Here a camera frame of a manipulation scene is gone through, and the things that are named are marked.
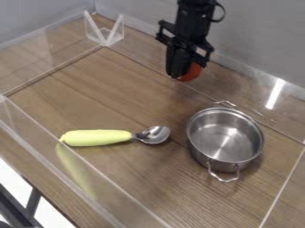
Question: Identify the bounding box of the black metal table frame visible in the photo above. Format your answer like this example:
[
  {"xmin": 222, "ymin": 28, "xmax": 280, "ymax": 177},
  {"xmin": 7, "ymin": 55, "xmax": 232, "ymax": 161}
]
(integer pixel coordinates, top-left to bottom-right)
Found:
[{"xmin": 0, "ymin": 184, "xmax": 44, "ymax": 228}]

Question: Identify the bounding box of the stainless steel pot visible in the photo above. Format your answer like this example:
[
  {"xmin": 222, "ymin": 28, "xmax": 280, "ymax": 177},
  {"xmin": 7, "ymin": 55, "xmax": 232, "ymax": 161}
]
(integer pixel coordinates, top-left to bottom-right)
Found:
[{"xmin": 185, "ymin": 101, "xmax": 264, "ymax": 183}]

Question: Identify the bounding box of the clear acrylic corner bracket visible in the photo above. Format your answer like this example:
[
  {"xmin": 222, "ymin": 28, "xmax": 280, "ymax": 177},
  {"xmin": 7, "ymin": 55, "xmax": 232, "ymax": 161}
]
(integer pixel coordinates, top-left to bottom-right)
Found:
[{"xmin": 82, "ymin": 11, "xmax": 125, "ymax": 47}]

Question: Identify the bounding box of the clear acrylic enclosure wall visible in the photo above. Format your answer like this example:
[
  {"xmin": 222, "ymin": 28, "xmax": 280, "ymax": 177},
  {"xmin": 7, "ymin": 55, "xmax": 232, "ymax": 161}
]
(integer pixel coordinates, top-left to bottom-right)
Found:
[{"xmin": 0, "ymin": 0, "xmax": 305, "ymax": 228}]

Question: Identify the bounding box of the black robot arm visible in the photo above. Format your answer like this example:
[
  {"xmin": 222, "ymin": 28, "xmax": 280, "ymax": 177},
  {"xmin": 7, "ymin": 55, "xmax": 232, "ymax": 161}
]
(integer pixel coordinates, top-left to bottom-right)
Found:
[{"xmin": 156, "ymin": 0, "xmax": 226, "ymax": 81}]

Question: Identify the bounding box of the red white toy mushroom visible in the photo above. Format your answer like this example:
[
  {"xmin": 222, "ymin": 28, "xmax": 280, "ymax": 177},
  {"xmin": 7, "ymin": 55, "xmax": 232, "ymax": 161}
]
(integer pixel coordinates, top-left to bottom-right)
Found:
[{"xmin": 177, "ymin": 62, "xmax": 201, "ymax": 82}]

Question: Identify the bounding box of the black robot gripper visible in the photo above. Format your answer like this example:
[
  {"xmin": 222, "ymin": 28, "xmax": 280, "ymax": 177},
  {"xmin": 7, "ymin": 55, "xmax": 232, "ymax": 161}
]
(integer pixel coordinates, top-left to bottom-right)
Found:
[{"xmin": 156, "ymin": 20, "xmax": 214, "ymax": 78}]

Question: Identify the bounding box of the spoon with yellow handle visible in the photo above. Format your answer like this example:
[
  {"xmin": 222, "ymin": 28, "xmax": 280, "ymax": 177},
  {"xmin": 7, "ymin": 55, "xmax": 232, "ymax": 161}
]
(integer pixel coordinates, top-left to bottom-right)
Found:
[{"xmin": 60, "ymin": 126, "xmax": 169, "ymax": 147}]

